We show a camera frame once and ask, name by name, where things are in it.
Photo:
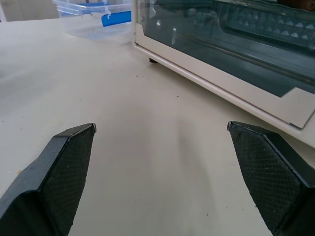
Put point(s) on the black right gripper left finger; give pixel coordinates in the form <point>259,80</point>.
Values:
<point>54,182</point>

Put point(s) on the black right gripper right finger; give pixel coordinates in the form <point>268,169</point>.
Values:
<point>273,177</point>

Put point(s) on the cream toaster oven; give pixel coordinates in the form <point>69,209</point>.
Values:
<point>221,81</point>

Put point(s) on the metal oven baking tray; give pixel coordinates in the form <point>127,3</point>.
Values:
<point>268,24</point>

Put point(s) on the clear plastic container blue clips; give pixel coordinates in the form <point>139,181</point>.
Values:
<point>98,17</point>

